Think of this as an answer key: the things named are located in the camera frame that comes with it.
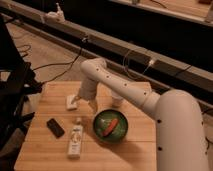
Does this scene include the long metal rail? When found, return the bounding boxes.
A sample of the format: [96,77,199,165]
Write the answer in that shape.
[0,0,213,115]

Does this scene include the black smartphone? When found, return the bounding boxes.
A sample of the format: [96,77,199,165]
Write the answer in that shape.
[47,118,65,138]

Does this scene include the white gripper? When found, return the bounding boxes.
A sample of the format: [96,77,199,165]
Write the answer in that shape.
[71,77,98,114]

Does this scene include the orange carrot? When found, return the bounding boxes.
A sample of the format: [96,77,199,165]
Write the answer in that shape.
[102,118,118,137]

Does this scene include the black equipment left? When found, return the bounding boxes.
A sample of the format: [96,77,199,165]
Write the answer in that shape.
[0,14,44,158]

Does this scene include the white object on rail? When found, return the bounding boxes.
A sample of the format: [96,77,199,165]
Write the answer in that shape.
[45,4,65,22]

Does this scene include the white cable on rail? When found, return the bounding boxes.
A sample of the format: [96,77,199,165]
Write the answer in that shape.
[121,49,156,81]

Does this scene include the white plastic bottle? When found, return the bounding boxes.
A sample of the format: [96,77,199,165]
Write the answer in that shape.
[67,117,83,158]

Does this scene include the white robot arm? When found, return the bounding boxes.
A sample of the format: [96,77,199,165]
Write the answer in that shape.
[75,58,210,171]

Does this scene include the black floor cable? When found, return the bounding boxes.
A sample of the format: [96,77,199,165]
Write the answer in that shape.
[32,39,88,84]

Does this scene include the green bowl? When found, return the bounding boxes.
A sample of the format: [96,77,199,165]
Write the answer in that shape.
[93,109,128,143]

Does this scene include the white rectangular box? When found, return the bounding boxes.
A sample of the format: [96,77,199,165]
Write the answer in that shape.
[66,95,77,110]

